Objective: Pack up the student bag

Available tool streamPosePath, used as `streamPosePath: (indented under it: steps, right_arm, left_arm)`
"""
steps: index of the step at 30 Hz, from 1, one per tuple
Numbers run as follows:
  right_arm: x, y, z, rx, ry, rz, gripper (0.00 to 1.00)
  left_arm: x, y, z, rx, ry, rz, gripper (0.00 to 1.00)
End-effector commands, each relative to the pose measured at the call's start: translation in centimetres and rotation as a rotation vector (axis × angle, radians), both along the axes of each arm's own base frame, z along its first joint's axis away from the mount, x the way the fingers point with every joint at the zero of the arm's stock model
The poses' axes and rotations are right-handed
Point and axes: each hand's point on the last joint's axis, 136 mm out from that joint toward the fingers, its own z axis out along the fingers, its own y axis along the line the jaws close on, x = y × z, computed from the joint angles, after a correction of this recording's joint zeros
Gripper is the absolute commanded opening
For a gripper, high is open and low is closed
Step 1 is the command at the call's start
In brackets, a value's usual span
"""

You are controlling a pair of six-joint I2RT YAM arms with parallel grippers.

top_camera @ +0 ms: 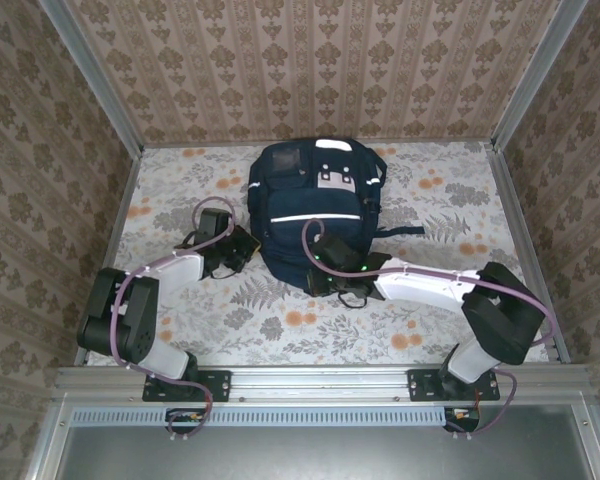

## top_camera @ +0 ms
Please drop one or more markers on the navy blue backpack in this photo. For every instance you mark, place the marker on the navy blue backpack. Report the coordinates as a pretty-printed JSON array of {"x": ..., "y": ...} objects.
[{"x": 310, "y": 205}]

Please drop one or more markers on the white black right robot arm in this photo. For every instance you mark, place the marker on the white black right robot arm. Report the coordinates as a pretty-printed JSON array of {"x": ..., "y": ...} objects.
[{"x": 500, "y": 320}]

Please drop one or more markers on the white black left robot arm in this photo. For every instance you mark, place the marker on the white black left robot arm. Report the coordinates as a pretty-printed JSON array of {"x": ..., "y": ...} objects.
[{"x": 140, "y": 320}]

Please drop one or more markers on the grey metal panel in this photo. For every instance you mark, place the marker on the grey metal panel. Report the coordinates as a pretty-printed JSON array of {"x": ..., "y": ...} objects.
[{"x": 305, "y": 455}]

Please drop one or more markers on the aluminium side rail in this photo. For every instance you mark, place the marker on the aluminium side rail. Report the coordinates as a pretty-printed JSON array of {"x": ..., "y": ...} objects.
[
  {"x": 503, "y": 170},
  {"x": 125, "y": 200}
]

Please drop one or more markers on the aluminium table edge rail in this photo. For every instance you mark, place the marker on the aluminium table edge rail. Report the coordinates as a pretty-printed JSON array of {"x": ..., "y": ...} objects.
[{"x": 320, "y": 380}]

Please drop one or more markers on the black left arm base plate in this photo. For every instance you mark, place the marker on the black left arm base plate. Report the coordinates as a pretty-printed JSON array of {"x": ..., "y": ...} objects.
[{"x": 220, "y": 385}]

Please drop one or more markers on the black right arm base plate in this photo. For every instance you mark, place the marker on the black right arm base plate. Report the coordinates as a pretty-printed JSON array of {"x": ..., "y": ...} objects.
[{"x": 420, "y": 385}]

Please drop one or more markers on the aluminium corner post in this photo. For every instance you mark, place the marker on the aluminium corner post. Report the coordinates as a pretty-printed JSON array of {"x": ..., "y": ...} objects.
[
  {"x": 95, "y": 85},
  {"x": 535, "y": 80}
]

